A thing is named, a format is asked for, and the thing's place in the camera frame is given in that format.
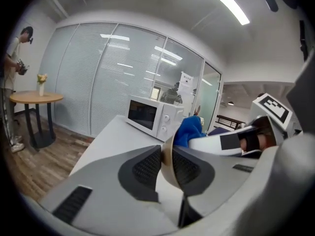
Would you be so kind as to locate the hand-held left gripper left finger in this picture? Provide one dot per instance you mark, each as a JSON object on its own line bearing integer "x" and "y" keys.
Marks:
{"x": 110, "y": 203}

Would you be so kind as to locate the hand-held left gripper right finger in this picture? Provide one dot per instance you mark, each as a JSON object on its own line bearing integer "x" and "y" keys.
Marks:
{"x": 216, "y": 181}

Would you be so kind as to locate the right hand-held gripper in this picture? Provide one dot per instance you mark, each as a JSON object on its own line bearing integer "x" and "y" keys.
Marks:
{"x": 273, "y": 107}

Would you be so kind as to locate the blue cloth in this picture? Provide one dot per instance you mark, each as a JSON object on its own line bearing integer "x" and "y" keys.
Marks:
{"x": 190, "y": 131}

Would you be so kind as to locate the tan bowl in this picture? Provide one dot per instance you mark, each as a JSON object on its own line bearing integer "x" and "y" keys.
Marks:
{"x": 168, "y": 161}

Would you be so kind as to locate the person's right hand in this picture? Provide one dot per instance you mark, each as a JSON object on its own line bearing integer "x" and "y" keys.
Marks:
{"x": 263, "y": 141}

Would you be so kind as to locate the blue chair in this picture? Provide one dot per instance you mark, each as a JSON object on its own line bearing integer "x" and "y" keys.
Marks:
{"x": 217, "y": 131}

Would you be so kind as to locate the black metal rack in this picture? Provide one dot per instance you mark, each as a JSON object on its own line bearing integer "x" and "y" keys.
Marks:
{"x": 227, "y": 122}

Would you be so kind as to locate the black pendant lamp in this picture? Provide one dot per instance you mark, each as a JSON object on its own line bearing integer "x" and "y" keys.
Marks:
{"x": 230, "y": 103}

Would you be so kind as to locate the white microwave oven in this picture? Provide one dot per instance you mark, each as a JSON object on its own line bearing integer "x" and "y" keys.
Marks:
{"x": 152, "y": 117}

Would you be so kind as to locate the white paper sign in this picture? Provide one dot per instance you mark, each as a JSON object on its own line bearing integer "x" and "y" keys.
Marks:
{"x": 185, "y": 82}

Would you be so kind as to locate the round wooden table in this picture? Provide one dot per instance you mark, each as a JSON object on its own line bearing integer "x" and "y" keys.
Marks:
{"x": 37, "y": 97}

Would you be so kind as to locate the white vase with yellow flowers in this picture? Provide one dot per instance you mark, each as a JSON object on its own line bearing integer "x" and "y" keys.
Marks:
{"x": 41, "y": 87}

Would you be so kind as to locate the black backpack harness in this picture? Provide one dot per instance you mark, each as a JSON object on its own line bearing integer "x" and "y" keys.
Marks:
{"x": 303, "y": 40}

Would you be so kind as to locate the long ceiling light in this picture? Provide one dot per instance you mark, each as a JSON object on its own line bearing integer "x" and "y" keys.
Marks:
{"x": 229, "y": 4}

